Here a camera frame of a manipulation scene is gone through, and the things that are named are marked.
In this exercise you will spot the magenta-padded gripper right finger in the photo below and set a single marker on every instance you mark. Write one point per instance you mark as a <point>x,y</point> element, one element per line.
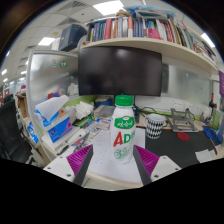
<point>160,166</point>

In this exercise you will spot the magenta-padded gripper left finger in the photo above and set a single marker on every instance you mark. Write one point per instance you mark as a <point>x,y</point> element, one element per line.
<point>63,166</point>

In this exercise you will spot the white drink bottle green cap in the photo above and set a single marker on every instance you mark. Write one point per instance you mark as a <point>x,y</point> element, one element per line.
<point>122,133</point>

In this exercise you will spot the black desk mat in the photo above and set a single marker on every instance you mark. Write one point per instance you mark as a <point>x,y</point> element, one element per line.
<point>176,150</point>

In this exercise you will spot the flat round red coaster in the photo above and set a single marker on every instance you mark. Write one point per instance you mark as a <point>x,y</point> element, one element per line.
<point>183,136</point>

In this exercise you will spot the blue tissue box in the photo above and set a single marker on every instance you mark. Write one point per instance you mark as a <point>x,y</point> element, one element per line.
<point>58,128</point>

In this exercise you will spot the black white diamond-pattern mug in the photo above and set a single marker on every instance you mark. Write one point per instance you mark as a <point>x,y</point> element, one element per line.
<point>154,128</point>

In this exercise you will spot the white napkin stack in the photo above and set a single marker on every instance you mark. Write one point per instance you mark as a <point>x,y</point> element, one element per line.
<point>84,110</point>

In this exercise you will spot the black office chair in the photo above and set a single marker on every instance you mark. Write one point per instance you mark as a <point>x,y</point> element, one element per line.
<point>11,133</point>

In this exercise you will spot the purple hanging banner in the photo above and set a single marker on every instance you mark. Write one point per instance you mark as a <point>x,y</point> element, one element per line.
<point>221,83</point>

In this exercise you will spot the black computer monitor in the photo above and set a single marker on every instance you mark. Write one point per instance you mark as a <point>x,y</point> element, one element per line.
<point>120,70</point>

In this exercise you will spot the dark blue storage box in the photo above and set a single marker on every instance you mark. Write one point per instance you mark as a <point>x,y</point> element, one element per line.
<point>71,37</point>

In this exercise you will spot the wooden shelf with books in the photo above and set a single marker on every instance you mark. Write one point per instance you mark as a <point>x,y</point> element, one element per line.
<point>140,31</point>

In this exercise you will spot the ceiling lights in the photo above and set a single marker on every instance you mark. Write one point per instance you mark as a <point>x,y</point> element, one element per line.
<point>108,7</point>

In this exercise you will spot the white wall socket panel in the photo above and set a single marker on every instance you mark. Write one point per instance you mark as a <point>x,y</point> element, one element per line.
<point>186,106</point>

